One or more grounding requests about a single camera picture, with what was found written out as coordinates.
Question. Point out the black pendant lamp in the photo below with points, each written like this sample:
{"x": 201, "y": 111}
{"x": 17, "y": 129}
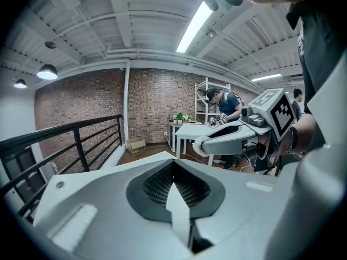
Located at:
{"x": 20, "y": 83}
{"x": 47, "y": 71}
{"x": 50, "y": 45}

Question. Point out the white side cabinet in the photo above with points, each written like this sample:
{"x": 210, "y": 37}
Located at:
{"x": 172, "y": 134}

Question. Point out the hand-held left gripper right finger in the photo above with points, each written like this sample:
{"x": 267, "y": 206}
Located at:
{"x": 244, "y": 202}

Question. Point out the long fluorescent ceiling light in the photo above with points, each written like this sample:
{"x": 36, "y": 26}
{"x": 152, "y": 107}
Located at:
{"x": 266, "y": 77}
{"x": 193, "y": 27}

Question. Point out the black metal railing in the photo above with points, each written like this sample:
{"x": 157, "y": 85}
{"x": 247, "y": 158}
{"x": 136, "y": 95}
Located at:
{"x": 78, "y": 145}

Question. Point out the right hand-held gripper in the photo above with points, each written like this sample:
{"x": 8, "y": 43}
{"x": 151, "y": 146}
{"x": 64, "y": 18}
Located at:
{"x": 273, "y": 104}

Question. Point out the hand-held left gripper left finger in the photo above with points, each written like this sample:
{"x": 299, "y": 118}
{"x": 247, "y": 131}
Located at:
{"x": 108, "y": 199}

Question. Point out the dark door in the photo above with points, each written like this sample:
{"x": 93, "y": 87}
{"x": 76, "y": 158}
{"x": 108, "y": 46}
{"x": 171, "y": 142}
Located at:
{"x": 24, "y": 172}

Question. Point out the cardboard box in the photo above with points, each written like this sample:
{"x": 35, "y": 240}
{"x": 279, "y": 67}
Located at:
{"x": 136, "y": 145}

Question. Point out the white table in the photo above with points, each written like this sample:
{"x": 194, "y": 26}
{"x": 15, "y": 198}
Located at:
{"x": 189, "y": 131}

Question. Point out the person's right forearm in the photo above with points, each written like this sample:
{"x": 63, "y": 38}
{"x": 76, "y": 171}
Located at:
{"x": 305, "y": 130}

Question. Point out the white vertical pipe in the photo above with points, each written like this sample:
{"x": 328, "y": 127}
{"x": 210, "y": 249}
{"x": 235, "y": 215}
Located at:
{"x": 126, "y": 101}

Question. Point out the white shelf unit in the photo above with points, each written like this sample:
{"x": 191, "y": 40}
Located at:
{"x": 200, "y": 99}

